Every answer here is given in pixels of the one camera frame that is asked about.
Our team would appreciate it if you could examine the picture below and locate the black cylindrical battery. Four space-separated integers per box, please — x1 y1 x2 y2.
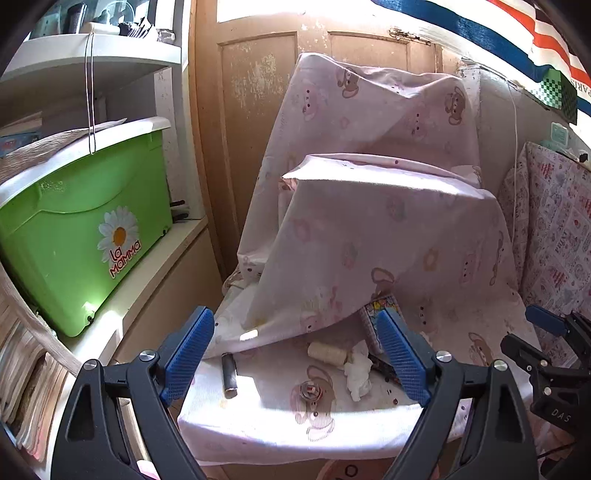
221 353 238 399

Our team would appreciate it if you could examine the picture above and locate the white tissue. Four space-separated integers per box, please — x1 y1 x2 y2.
344 340 373 402

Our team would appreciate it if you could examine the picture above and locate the small orange silver bobbin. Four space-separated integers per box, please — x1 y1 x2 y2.
298 380 322 403

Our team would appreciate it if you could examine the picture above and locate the cream thread spool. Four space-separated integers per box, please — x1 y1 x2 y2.
307 341 348 368

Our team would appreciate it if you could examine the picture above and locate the stack of books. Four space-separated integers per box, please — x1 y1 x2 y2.
1 272 68 462

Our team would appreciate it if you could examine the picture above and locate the green plastic storage box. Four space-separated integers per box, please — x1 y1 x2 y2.
1 117 172 337

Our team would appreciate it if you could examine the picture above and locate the pink gingham patterned box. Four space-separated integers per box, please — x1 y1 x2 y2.
359 295 401 355

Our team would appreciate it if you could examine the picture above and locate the pink bear print sheet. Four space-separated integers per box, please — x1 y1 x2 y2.
178 53 536 465

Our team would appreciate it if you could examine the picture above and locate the striped flag cloth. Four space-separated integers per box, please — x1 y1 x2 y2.
377 0 590 114

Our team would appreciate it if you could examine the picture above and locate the white shelf unit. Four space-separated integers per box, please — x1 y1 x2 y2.
0 0 223 480

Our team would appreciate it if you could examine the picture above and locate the wooden door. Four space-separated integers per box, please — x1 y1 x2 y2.
188 0 461 276

